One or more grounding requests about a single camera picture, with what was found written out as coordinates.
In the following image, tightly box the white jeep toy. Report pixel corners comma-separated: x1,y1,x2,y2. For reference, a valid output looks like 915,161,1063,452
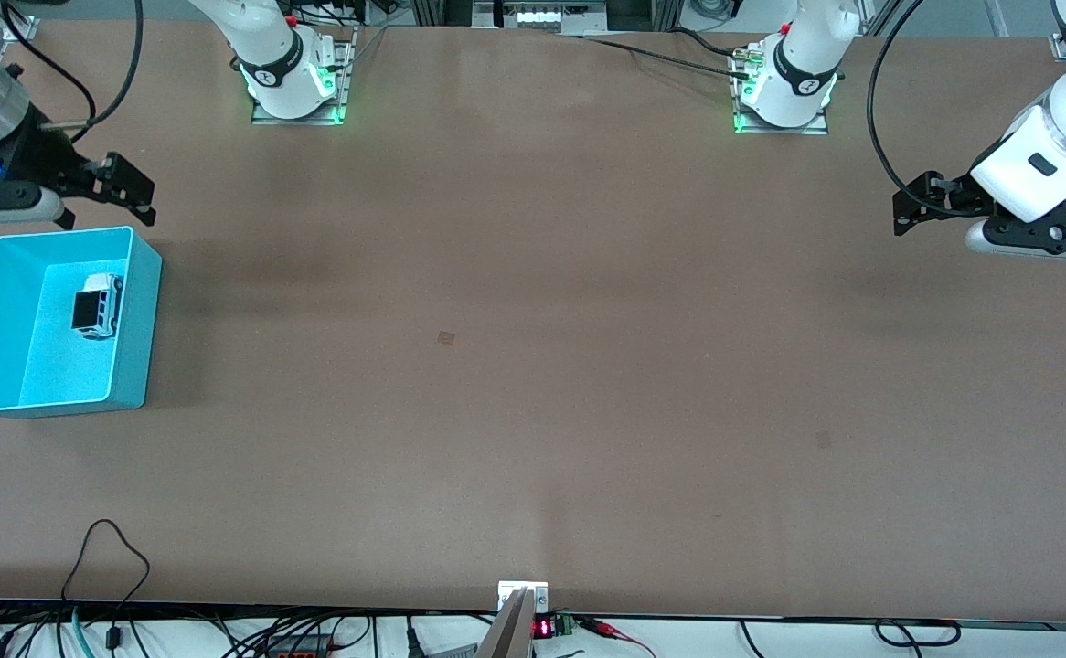
71,272,124,341

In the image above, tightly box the teal plastic bin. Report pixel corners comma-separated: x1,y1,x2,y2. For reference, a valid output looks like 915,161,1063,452
0,226,164,419

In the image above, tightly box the white lit device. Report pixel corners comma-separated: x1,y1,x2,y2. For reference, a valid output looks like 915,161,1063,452
474,0,607,33

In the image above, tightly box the black power strip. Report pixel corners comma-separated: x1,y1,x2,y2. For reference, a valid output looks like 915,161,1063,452
263,635,342,658

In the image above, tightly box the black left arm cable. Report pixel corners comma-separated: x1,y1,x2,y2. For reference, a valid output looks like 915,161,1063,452
867,0,964,216

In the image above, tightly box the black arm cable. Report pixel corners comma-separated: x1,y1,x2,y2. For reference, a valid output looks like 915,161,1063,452
867,0,964,216
0,0,145,129

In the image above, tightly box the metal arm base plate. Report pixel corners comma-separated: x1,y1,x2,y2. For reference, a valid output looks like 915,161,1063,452
732,46,831,136
251,27,353,126

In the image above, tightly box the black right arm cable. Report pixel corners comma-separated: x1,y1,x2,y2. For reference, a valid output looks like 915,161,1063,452
0,0,145,129

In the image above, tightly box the short thick black cable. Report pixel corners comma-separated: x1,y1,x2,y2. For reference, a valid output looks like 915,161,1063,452
668,27,744,58

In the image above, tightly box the long thick black cable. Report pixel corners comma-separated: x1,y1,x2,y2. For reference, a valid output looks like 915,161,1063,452
551,27,758,83

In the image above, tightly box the thin black looped cable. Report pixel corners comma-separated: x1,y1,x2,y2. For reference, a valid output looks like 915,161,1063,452
60,519,151,652

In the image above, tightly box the black coiled cable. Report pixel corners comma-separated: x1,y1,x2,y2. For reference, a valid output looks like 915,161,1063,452
874,620,962,648

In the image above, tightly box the red clip lead wire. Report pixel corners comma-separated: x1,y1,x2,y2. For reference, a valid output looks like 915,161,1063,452
577,617,657,658

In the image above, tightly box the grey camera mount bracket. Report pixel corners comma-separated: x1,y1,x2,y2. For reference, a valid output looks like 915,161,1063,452
476,581,549,658

